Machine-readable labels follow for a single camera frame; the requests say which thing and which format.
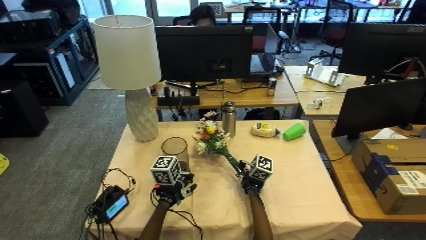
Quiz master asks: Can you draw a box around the person's left hand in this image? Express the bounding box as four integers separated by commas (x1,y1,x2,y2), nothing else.
151,170,198,205

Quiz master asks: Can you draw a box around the person's right hand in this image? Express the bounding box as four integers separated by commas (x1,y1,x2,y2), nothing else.
238,160,268,195

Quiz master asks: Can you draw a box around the clear glass vase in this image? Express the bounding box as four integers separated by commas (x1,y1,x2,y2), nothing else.
159,136,191,173

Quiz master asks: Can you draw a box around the artificial flower bouquet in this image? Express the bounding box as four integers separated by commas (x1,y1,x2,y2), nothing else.
191,110,246,175

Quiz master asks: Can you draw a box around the right white marker cube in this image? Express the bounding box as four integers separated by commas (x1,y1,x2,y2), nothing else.
247,153,275,182

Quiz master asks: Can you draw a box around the white marker cube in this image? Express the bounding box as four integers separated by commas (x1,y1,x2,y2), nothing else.
149,155,182,185
247,153,275,182

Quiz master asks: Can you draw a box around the left white marker cube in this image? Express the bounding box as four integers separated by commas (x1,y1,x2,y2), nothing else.
149,155,182,185

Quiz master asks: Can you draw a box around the beige tablecloth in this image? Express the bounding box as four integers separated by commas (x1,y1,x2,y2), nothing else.
86,119,363,240

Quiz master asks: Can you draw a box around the steel water bottle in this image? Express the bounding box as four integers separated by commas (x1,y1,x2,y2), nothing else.
221,100,238,138

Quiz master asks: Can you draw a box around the green plastic cup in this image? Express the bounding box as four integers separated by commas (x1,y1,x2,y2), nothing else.
282,122,307,142

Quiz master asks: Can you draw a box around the black device with screen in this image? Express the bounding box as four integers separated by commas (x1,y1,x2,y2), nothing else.
91,185,130,224

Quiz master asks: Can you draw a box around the wooden side desk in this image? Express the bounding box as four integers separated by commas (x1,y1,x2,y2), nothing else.
311,119,426,223

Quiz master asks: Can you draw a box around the drink can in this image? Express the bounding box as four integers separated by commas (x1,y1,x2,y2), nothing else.
266,77,278,97

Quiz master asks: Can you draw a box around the small white gadget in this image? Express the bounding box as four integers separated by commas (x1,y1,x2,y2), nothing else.
304,96,332,110

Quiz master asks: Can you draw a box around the white stand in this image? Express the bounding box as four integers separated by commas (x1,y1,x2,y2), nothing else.
303,57,347,88

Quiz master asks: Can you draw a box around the plain cardboard box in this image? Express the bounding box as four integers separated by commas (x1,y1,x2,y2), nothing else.
351,137,426,174

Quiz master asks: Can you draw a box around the white paper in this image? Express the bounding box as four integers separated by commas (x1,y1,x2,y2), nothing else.
370,127,408,140

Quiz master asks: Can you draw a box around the cardboard box with blue tape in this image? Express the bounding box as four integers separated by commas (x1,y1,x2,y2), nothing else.
362,153,426,216

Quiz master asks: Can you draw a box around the black computer monitor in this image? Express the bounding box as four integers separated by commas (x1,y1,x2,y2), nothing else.
154,24,254,98

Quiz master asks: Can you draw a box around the black tilted monitor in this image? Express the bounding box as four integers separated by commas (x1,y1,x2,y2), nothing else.
330,77,426,140

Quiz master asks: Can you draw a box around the white table lamp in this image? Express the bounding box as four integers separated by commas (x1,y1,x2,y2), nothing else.
91,14,162,143

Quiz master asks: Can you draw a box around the yellow object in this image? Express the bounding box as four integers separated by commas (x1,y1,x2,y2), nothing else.
0,152,10,177

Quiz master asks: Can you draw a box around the black box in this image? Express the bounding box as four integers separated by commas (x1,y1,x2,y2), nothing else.
0,79,50,139

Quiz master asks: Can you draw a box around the black office chair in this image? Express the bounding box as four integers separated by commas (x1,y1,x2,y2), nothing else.
310,0,356,66

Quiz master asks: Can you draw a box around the black monitor with logo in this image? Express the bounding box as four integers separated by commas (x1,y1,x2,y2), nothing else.
336,22,426,80

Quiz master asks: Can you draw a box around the dark blue shelf cabinet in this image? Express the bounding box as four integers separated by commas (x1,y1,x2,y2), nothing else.
0,9,101,107

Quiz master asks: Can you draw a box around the black glove cable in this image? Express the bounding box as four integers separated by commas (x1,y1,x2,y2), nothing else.
149,191,205,240

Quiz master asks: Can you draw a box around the black device cable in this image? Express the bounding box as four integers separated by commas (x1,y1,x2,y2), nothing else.
83,167,137,240

